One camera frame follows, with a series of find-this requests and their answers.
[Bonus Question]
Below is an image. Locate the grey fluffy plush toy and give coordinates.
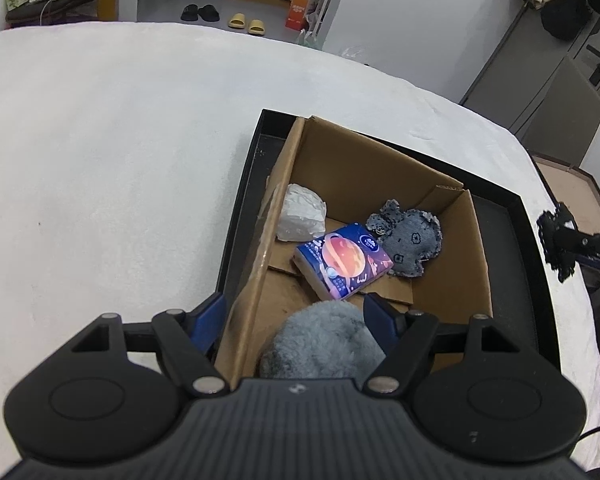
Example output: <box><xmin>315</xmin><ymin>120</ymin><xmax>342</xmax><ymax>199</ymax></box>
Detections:
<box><xmin>259</xmin><ymin>300</ymin><xmax>385</xmax><ymax>384</ymax></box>

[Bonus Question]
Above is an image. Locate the blue tissue packet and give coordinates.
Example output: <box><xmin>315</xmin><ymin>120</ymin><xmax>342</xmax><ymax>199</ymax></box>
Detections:
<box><xmin>291</xmin><ymin>222</ymin><xmax>393</xmax><ymax>300</ymax></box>

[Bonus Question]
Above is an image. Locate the grey denim octopus toy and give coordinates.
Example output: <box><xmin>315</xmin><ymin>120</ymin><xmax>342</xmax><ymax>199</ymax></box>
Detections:
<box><xmin>365</xmin><ymin>200</ymin><xmax>443</xmax><ymax>278</ymax></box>

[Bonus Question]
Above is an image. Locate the white paper ball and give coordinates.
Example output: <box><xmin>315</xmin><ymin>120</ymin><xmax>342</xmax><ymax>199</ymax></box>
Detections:
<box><xmin>276</xmin><ymin>183</ymin><xmax>327</xmax><ymax>243</ymax></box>

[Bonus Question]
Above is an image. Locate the brown cardboard box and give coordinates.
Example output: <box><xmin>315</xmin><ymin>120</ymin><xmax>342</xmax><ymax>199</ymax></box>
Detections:
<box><xmin>215</xmin><ymin>110</ymin><xmax>492</xmax><ymax>385</ymax></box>

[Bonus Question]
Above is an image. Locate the framed cork board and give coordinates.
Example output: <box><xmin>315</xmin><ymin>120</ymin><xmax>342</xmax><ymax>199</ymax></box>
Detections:
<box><xmin>532</xmin><ymin>155</ymin><xmax>600</xmax><ymax>234</ymax></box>

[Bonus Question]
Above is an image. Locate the black shallow tray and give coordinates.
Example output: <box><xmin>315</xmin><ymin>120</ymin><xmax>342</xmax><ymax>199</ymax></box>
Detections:
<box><xmin>215</xmin><ymin>110</ymin><xmax>560</xmax><ymax>384</ymax></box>

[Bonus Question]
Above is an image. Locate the grey leaning panel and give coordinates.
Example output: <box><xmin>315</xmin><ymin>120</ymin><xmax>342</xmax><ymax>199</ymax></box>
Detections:
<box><xmin>521</xmin><ymin>55</ymin><xmax>600</xmax><ymax>167</ymax></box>

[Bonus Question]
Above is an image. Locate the white table cloth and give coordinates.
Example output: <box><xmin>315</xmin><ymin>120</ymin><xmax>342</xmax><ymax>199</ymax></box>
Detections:
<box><xmin>0</xmin><ymin>20</ymin><xmax>600</xmax><ymax>476</ymax></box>

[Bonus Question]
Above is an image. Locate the right yellow slipper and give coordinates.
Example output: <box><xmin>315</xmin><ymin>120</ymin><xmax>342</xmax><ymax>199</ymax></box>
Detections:
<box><xmin>247</xmin><ymin>18</ymin><xmax>266</xmax><ymax>37</ymax></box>

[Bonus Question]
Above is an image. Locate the yellow slipper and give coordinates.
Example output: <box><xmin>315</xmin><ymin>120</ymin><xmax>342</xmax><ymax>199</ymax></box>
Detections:
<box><xmin>227</xmin><ymin>13</ymin><xmax>246</xmax><ymax>29</ymax></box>
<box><xmin>247</xmin><ymin>18</ymin><xmax>266</xmax><ymax>37</ymax></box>

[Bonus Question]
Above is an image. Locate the left yellow slipper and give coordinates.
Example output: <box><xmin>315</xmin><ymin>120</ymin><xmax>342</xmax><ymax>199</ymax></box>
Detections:
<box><xmin>227</xmin><ymin>13</ymin><xmax>246</xmax><ymax>29</ymax></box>

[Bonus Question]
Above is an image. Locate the right black slipper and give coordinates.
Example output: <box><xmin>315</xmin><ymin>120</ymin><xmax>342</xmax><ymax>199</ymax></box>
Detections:
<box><xmin>198</xmin><ymin>4</ymin><xmax>220</xmax><ymax>23</ymax></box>

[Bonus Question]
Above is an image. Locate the black slipper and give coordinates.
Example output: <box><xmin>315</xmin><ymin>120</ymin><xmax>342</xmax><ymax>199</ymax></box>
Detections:
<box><xmin>180</xmin><ymin>4</ymin><xmax>198</xmax><ymax>23</ymax></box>
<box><xmin>198</xmin><ymin>4</ymin><xmax>220</xmax><ymax>23</ymax></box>

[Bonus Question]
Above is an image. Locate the left black slipper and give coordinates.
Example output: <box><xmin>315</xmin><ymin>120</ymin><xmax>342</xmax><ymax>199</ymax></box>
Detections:
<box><xmin>180</xmin><ymin>4</ymin><xmax>198</xmax><ymax>23</ymax></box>

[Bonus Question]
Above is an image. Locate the orange cardboard box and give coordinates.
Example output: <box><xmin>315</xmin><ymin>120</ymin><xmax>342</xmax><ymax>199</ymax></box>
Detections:
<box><xmin>285</xmin><ymin>0</ymin><xmax>318</xmax><ymax>32</ymax></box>

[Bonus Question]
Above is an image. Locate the grey door with handle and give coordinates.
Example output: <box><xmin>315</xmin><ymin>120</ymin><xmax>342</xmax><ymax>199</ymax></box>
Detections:
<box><xmin>460</xmin><ymin>10</ymin><xmax>600</xmax><ymax>139</ymax></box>

